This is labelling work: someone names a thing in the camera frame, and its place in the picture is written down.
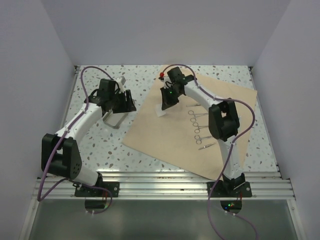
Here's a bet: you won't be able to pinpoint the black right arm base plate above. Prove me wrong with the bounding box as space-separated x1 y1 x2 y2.
206 180 253 198

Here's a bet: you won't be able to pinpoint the aluminium rail frame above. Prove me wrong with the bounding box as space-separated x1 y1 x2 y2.
18 64 307 240

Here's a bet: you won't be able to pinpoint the steel hemostat forceps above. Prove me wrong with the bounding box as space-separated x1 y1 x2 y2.
190 118 209 134
188 110 209 119

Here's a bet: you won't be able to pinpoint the white gauze pad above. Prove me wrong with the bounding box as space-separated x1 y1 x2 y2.
155 104 166 118

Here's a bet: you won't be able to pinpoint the beige cloth mat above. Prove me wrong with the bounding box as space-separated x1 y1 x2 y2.
121 64 258 181

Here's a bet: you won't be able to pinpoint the steel tweezers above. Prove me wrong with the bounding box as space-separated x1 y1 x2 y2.
198 142 216 151

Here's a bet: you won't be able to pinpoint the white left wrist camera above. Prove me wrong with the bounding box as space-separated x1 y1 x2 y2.
114 76 126 94

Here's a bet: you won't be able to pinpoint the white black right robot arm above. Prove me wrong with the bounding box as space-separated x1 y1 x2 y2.
159 66 246 197

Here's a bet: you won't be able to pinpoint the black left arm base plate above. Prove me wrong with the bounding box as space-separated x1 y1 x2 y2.
72 181 120 198

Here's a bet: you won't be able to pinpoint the metal tray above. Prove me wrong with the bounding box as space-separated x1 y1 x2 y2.
102 110 128 129

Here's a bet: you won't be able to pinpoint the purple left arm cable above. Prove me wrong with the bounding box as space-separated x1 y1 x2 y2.
36 65 123 215

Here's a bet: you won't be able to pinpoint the small steel scissors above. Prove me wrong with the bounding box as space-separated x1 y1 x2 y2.
194 134 213 145

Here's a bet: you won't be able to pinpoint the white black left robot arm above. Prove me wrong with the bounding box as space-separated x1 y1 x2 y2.
41 76 137 186

